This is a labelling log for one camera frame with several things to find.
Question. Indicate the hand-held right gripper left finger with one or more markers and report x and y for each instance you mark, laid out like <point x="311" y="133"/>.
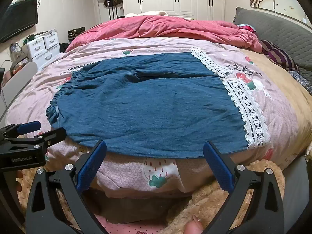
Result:
<point x="91" y="165"/>

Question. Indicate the white drawer cabinet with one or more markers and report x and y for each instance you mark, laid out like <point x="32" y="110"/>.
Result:
<point x="43" y="46"/>

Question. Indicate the red quilt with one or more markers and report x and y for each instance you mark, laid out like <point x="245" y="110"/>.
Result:
<point x="158" y="26"/>

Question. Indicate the olive patterned bag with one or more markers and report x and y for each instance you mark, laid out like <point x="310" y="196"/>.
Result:
<point x="76" y="31"/>

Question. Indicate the person's left hand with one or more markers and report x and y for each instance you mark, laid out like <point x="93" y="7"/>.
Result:
<point x="18" y="182"/>

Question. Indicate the cream white cloth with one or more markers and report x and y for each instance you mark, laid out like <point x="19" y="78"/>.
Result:
<point x="158" y="13"/>

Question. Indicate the blue pants with lace hems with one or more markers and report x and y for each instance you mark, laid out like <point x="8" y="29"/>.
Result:
<point x="146" y="107"/>

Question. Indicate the flowering tree wall painting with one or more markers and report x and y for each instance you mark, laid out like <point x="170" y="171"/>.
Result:
<point x="280" y="0"/>

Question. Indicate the purple striped cloth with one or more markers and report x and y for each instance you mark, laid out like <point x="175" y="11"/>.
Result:
<point x="280" y="56"/>

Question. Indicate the tan plush rug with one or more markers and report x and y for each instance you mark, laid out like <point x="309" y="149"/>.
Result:
<point x="207" y="206"/>

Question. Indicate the tan bed sheet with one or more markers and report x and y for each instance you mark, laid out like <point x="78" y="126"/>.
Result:
<point x="292" y="102"/>

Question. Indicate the pink strawberry printed blanket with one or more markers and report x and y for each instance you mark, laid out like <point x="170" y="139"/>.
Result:
<point x="273" y="117"/>

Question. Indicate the black wall television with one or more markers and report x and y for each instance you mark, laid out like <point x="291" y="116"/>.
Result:
<point x="17" y="19"/>

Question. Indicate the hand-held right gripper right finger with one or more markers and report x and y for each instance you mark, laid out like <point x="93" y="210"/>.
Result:
<point x="219" y="165"/>

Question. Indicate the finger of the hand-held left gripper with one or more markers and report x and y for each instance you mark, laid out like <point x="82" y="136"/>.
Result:
<point x="54" y="135"/>
<point x="29" y="126"/>

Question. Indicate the grey quilted headboard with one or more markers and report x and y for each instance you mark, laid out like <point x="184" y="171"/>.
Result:
<point x="280" y="29"/>

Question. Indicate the black cloth heap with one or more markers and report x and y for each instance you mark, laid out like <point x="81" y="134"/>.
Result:
<point x="63" y="47"/>

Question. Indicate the person's right hand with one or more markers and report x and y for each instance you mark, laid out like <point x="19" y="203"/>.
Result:
<point x="193" y="226"/>

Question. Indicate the dark floral cloth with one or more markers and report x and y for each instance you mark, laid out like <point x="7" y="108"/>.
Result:
<point x="301" y="79"/>

